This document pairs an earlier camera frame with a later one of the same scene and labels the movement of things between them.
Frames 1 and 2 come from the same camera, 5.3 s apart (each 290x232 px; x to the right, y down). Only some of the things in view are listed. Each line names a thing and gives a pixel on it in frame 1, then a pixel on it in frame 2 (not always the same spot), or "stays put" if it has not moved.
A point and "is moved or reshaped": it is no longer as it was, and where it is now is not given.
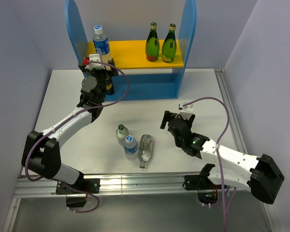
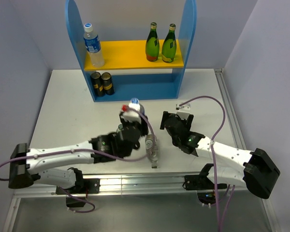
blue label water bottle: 130,147 is moved or reshaped
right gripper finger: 190,121 stays put
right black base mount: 207,191 stays put
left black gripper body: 100,77 to 142,125
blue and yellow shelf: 148,80 stays put
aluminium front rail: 116,183 stays put
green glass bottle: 168,48 stays put
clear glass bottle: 145,150 is moved or reshaped
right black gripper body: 178,142 stays put
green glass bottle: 152,45 stays put
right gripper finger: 167,116 stays put
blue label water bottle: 101,44 to 93,44
